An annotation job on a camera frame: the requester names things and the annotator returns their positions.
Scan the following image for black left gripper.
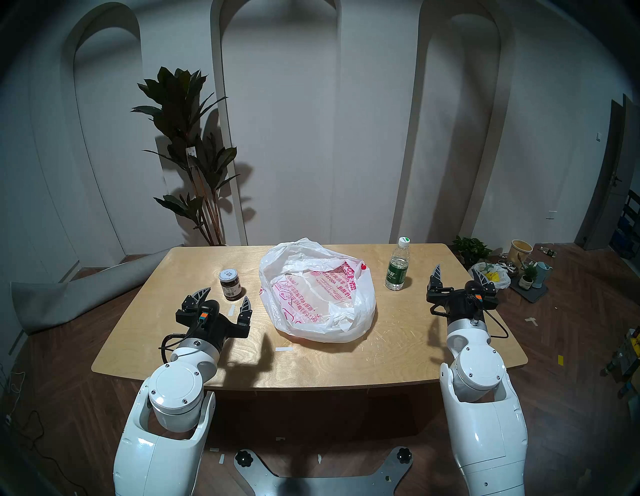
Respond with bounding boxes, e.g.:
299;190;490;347
175;287;253;352

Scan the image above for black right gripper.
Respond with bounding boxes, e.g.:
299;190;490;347
426;264;499;326

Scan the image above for dark sauce jar white lid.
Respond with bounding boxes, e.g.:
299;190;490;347
219;268;243;301

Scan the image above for water bottle green label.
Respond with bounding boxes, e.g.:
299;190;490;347
384;236;411;291

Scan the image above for white bag with yellow contents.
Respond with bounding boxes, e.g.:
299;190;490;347
470;261;512;291

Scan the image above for white plastic bag red print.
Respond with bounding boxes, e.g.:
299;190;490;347
258;238;377;344

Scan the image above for small green leafy plant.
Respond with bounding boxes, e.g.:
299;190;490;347
452;236;493;268

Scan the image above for dark floor tray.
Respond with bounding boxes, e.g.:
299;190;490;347
509;275;549;304

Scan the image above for light wooden table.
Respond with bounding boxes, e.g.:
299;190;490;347
91;243;529;392

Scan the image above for rolled grey mat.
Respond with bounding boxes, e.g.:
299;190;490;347
11;247;173;335

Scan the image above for dark grey door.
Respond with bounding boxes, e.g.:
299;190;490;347
575;95;640;251

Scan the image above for stacked blue crates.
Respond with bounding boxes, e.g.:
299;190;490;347
610;190;640;261

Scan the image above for tall dark-leaved potted plant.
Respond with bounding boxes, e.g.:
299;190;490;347
131;66;241;247

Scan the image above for yellow and black equipment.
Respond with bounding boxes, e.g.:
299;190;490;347
602;327;640;396

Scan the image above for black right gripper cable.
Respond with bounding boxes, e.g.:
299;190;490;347
431;295;510;340

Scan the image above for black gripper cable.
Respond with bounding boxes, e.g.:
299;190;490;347
159;332;189;365
431;295;510;340

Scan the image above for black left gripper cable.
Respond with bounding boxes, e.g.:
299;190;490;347
159;332;189;365

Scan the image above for grey metal robot base plate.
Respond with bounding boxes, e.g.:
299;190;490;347
234;446;414;496

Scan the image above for thin floor cable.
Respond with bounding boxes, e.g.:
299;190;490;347
0;365;91;496

